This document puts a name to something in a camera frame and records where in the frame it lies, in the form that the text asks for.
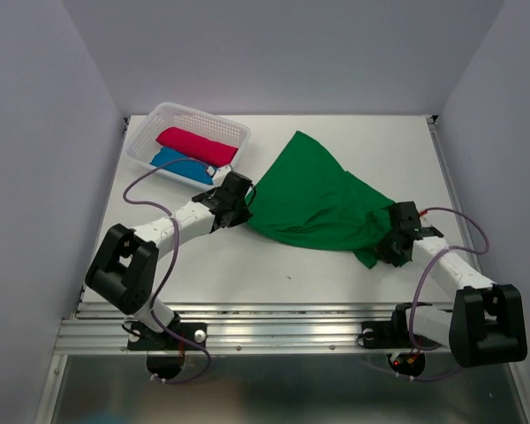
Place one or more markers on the rolled blue t shirt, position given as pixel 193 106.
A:
pixel 183 165

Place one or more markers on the white perforated plastic basket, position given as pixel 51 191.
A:
pixel 143 147

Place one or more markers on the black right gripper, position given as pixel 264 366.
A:
pixel 383 253

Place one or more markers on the aluminium frame rail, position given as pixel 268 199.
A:
pixel 233 329

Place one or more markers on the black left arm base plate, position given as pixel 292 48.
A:
pixel 143 339

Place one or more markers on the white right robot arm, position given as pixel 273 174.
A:
pixel 480 321

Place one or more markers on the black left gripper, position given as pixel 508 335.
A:
pixel 244 215

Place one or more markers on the green t shirt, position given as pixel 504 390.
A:
pixel 307 199

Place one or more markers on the rolled red t shirt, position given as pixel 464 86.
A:
pixel 188 143

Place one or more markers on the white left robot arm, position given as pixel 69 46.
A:
pixel 132 265

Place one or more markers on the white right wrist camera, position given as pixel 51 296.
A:
pixel 427 230

